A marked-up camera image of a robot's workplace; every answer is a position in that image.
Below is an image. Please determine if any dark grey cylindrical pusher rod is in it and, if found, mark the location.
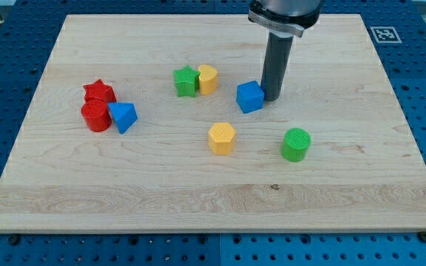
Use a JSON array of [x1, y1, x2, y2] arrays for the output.
[[260, 32, 294, 101]]

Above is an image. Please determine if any blue cube block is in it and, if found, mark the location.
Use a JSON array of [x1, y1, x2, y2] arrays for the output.
[[236, 81, 264, 114]]

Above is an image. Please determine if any blue triangle block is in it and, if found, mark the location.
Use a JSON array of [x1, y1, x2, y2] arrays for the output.
[[108, 102, 138, 134]]

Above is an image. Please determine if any yellow heart block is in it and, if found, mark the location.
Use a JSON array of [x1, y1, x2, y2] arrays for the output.
[[197, 64, 219, 95]]

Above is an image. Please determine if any green cylinder block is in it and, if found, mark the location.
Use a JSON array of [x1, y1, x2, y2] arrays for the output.
[[281, 128, 311, 162]]

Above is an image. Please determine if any green star block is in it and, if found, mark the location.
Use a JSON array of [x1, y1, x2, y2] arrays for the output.
[[172, 65, 200, 98]]

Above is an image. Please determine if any white fiducial marker tag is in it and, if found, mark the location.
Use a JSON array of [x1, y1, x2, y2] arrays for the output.
[[371, 26, 402, 44]]

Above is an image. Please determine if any yellow hexagon block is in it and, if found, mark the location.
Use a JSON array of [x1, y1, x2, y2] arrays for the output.
[[208, 123, 237, 155]]

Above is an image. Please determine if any light wooden board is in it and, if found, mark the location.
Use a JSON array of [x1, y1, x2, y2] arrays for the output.
[[0, 14, 426, 234]]

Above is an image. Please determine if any red star block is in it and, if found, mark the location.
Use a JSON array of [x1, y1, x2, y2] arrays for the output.
[[83, 79, 117, 103]]

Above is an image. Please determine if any red cylinder block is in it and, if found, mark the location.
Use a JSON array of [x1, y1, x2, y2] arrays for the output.
[[81, 99, 112, 132]]

